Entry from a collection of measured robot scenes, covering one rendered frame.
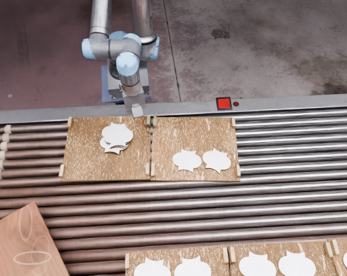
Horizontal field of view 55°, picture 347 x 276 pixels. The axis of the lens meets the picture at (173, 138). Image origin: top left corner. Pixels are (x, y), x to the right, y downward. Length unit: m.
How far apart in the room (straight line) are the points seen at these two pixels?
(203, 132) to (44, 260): 0.89
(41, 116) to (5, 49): 1.93
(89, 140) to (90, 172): 0.18
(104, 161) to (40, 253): 0.49
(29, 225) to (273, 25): 3.04
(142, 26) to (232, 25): 2.12
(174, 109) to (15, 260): 0.99
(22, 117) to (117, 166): 0.59
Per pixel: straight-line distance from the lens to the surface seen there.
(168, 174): 1.55
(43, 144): 1.77
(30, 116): 1.89
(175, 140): 1.64
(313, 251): 1.55
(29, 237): 1.46
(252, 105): 1.83
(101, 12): 1.39
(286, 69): 3.35
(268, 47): 3.51
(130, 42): 1.31
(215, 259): 1.45
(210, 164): 1.57
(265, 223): 1.55
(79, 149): 1.68
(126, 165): 1.59
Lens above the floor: 2.35
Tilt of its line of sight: 59 degrees down
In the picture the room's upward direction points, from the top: straight up
